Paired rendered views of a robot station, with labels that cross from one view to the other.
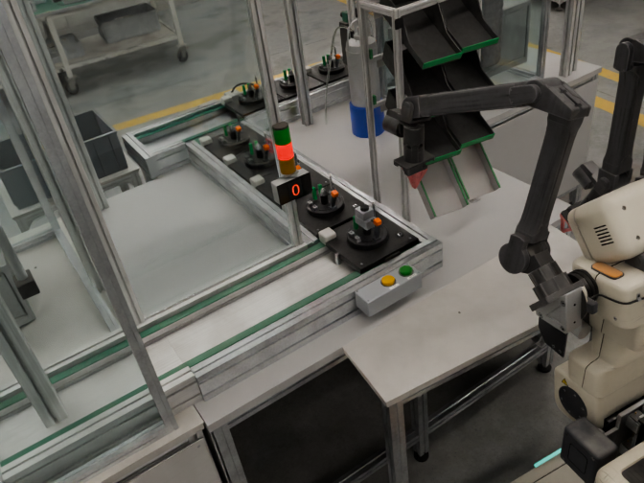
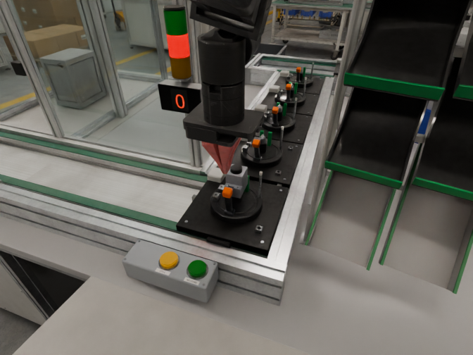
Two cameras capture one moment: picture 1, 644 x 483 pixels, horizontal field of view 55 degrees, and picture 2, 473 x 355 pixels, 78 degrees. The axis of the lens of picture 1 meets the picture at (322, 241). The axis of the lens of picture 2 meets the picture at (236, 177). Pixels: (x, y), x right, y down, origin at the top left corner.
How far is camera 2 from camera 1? 1.58 m
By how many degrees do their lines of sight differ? 38
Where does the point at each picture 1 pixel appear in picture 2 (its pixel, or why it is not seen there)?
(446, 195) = (354, 234)
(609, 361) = not seen: outside the picture
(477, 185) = (423, 259)
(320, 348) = (84, 258)
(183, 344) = (50, 169)
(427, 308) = (189, 331)
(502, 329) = not seen: outside the picture
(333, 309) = (116, 236)
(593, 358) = not seen: outside the picture
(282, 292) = (136, 190)
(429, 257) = (257, 282)
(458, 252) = (319, 310)
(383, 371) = (53, 340)
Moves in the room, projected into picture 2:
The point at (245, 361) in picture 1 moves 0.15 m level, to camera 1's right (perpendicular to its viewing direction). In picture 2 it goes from (26, 212) to (40, 243)
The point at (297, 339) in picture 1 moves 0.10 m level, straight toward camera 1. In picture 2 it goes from (77, 233) to (37, 255)
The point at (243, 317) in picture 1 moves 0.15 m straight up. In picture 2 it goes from (92, 184) to (77, 144)
